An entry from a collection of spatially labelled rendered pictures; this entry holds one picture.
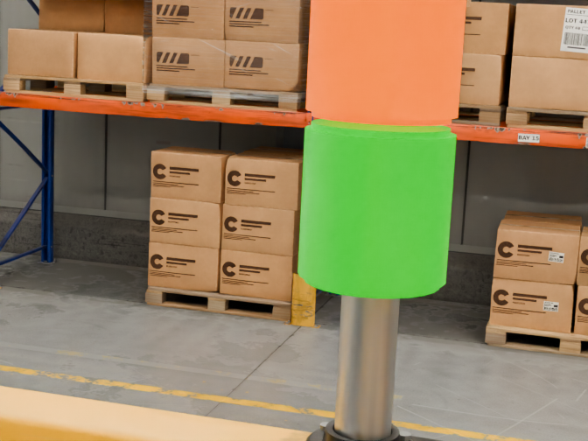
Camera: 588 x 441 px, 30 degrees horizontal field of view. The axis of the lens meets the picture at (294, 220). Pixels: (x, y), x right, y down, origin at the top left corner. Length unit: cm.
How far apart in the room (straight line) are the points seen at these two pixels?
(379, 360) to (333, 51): 10
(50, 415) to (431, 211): 16
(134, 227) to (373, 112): 979
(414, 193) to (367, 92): 4
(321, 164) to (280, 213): 798
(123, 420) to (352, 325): 10
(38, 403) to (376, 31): 19
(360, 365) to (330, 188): 6
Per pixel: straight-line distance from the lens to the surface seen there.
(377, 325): 37
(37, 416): 42
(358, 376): 37
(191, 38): 839
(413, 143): 34
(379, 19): 34
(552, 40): 790
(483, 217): 936
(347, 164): 34
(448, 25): 35
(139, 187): 1014
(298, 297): 827
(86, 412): 42
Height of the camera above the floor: 225
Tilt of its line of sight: 10 degrees down
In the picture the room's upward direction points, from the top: 3 degrees clockwise
